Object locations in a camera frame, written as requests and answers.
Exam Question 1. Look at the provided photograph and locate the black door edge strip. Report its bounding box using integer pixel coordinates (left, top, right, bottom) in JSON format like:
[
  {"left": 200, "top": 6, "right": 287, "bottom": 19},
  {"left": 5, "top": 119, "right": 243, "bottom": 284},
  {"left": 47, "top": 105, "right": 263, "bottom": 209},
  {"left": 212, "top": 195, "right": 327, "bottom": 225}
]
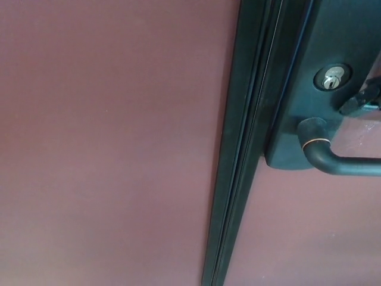
[{"left": 201, "top": 0, "right": 315, "bottom": 286}]

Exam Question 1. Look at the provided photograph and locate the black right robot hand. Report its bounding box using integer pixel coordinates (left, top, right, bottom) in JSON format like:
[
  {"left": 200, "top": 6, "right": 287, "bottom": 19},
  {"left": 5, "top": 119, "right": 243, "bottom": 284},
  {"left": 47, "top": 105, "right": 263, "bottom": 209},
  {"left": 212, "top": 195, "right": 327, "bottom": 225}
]
[{"left": 337, "top": 75, "right": 381, "bottom": 117}]

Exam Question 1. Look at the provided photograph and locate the dark lever door handle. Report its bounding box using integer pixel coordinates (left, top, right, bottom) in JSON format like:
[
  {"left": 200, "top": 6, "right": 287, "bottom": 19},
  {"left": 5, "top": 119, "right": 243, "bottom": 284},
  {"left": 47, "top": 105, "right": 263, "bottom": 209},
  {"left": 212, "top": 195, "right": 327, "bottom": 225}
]
[{"left": 296, "top": 117, "right": 381, "bottom": 175}]

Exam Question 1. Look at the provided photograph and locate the silver key cylinder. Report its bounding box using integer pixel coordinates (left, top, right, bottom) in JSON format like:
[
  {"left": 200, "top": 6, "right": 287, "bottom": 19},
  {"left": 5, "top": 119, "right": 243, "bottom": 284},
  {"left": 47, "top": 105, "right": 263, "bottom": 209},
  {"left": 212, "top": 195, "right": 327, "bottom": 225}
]
[{"left": 313, "top": 62, "right": 353, "bottom": 92}]

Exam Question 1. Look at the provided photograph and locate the maroon door leaf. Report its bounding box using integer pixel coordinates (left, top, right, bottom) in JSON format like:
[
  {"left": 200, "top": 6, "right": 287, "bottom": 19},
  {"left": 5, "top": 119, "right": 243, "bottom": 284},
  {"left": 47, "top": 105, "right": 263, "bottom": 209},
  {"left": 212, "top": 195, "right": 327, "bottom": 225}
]
[
  {"left": 0, "top": 0, "right": 241, "bottom": 286},
  {"left": 227, "top": 0, "right": 381, "bottom": 286}
]

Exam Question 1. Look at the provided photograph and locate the dark green lock plate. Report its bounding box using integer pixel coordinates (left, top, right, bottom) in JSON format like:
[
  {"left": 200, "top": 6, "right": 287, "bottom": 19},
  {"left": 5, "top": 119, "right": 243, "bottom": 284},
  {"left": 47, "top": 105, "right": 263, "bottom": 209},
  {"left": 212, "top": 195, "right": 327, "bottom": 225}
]
[{"left": 264, "top": 0, "right": 381, "bottom": 170}]

